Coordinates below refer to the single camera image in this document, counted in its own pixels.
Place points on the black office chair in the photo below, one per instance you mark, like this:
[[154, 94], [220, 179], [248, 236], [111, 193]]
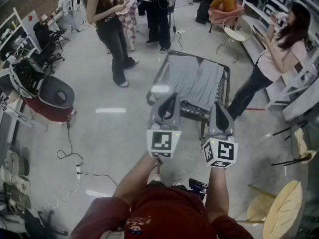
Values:
[[47, 51], [49, 218]]

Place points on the person's left forearm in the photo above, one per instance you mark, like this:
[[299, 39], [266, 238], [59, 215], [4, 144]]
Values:
[[134, 178]]

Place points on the person's left shoe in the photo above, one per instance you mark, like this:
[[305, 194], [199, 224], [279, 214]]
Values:
[[157, 177]]

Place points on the white open shelf unit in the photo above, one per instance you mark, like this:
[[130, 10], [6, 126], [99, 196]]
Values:
[[30, 29]]

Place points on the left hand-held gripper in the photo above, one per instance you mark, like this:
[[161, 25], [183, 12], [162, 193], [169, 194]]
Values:
[[162, 142]]

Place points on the person's shoe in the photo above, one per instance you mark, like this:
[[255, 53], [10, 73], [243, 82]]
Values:
[[157, 177], [177, 182]]

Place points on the black waist device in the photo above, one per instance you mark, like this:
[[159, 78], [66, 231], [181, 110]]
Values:
[[197, 185]]

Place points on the red cloth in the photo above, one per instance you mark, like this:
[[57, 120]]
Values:
[[49, 113]]

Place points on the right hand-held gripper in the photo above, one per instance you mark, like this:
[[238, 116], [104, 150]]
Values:
[[225, 151]]

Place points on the dark lattice glass-top table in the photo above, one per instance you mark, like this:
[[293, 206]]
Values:
[[194, 112]]

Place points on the open grey equipment case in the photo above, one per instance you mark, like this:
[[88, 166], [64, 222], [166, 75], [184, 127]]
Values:
[[57, 93]]

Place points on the light wooden chair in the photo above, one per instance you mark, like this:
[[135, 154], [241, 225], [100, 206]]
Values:
[[284, 210]]

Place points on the person's right shoe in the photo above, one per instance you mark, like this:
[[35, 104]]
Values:
[[177, 182]]

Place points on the grey cloth garment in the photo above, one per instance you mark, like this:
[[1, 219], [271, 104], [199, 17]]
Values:
[[194, 83]]

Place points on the green chair with black legs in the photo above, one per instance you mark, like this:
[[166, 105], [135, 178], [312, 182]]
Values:
[[293, 146]]

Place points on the pink armchair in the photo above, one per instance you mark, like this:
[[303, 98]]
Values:
[[224, 15]]

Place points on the person's right forearm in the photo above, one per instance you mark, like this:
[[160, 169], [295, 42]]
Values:
[[216, 193]]

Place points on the white wall shelving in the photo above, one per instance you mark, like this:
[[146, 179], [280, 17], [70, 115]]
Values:
[[299, 106]]

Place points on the person's red shirt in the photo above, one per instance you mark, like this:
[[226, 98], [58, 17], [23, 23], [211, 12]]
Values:
[[169, 213]]

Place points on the white round robot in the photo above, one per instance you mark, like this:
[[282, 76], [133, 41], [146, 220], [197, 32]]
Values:
[[76, 4]]

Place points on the white power strip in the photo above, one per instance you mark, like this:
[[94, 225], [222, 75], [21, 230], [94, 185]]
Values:
[[78, 170], [181, 31]]

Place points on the checkered cloth table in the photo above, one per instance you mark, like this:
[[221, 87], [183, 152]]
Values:
[[130, 21]]

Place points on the black folding chair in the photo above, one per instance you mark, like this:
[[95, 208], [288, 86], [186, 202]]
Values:
[[59, 37]]

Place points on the beige cloth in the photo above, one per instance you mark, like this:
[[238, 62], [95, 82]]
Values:
[[302, 146]]

